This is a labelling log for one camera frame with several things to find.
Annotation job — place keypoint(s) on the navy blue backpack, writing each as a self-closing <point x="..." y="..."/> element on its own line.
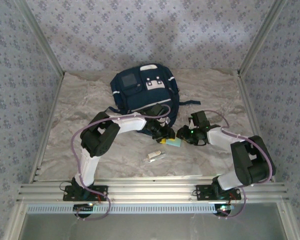
<point x="145" y="92"/>

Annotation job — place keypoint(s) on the aluminium side rail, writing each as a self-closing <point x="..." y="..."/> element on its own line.
<point x="56" y="100"/>
<point x="255" y="125"/>

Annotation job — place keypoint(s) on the aluminium mounting rail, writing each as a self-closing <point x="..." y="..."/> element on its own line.
<point x="152" y="190"/>

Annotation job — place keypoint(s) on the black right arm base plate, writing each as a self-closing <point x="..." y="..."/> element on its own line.
<point x="202" y="192"/>

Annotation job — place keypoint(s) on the small beige eraser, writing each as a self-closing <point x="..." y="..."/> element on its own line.
<point x="153" y="155"/>

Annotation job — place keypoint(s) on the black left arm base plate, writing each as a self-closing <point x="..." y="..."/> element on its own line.
<point x="70" y="195"/>

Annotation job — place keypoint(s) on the grey metal panel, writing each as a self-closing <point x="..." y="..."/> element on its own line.
<point x="152" y="227"/>

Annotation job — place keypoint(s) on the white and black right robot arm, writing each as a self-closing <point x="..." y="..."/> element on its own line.
<point x="220" y="137"/>

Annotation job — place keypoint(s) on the aluminium frame post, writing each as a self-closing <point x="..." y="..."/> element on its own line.
<point x="40" y="37"/>
<point x="262" y="37"/>

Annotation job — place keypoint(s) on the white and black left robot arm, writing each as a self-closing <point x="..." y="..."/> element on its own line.
<point x="132" y="125"/>

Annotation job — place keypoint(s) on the light blue sticky note pad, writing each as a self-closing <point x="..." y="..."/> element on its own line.
<point x="175" y="143"/>

